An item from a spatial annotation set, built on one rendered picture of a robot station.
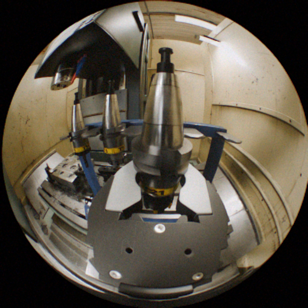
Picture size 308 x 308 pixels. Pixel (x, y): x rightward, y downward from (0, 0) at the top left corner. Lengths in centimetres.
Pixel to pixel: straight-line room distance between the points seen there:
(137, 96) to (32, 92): 147
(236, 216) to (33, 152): 197
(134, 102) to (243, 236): 112
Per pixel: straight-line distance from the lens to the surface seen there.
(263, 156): 58
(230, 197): 70
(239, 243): 61
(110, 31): 46
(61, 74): 58
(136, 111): 83
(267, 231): 61
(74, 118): 28
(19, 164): 152
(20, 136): 151
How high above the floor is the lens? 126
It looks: 26 degrees down
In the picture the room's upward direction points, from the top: 1 degrees clockwise
